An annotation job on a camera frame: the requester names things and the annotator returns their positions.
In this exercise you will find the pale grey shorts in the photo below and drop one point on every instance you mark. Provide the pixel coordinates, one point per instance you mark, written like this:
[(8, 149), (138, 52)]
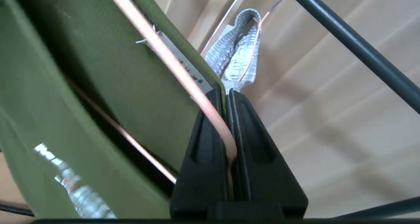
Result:
[(236, 53)]

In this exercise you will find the beige curtain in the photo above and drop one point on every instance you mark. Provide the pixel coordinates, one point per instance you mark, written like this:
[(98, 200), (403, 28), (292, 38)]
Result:
[(328, 119)]

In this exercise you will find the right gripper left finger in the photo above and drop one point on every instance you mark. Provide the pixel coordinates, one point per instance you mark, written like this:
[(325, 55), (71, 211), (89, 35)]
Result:
[(200, 184)]

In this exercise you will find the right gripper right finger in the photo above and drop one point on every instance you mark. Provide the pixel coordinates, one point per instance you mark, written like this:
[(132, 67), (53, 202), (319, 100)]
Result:
[(265, 184)]

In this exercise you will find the black clothes rack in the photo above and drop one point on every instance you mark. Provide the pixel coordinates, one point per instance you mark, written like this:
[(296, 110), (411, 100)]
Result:
[(361, 46)]

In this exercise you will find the green garment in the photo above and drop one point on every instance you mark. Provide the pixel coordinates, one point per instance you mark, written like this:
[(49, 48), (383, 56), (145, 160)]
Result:
[(65, 102)]

